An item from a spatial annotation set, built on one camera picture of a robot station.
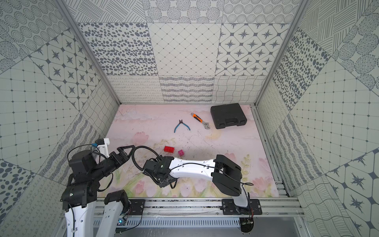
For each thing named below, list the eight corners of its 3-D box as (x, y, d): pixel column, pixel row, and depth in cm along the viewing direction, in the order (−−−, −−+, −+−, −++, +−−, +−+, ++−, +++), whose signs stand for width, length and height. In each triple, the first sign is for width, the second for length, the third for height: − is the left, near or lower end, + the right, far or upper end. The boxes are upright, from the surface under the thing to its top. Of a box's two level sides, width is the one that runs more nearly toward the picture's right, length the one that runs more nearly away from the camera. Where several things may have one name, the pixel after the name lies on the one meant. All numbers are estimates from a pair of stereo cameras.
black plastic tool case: (216, 129, 106) (217, 125, 102) (209, 109, 118) (210, 105, 115) (246, 124, 109) (248, 120, 105) (236, 106, 121) (237, 102, 118)
